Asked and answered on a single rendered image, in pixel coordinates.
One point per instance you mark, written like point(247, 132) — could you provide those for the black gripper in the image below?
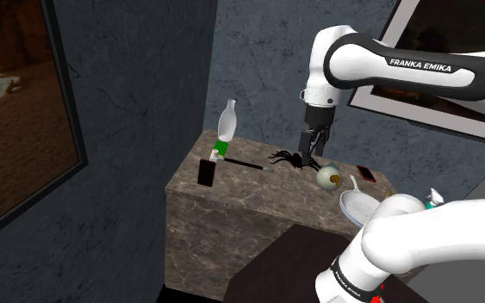
point(319, 117)

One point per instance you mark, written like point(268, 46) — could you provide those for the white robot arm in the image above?
point(414, 239)

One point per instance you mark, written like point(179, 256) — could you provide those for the black toy spider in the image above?
point(295, 159)

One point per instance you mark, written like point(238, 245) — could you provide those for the red phone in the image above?
point(366, 173)

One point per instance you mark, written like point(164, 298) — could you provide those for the black stick with pale ends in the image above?
point(244, 163)

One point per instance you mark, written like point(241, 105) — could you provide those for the white frying pan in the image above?
point(357, 206)

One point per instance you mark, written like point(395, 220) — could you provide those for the brown marble counter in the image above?
point(242, 197)

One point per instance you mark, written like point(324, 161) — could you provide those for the clear glass bottle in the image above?
point(227, 122)

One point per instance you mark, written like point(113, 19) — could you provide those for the green and white box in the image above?
point(220, 147)

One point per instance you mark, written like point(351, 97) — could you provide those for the black phone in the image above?
point(206, 172)

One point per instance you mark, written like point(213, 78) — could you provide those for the dark robot stand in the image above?
point(284, 268)

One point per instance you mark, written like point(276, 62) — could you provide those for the teal spray bottle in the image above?
point(434, 199)

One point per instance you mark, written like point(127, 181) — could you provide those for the white framed dark wall picture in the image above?
point(397, 111)

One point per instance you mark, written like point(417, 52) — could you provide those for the dark framed landscape wall picture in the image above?
point(19, 121)

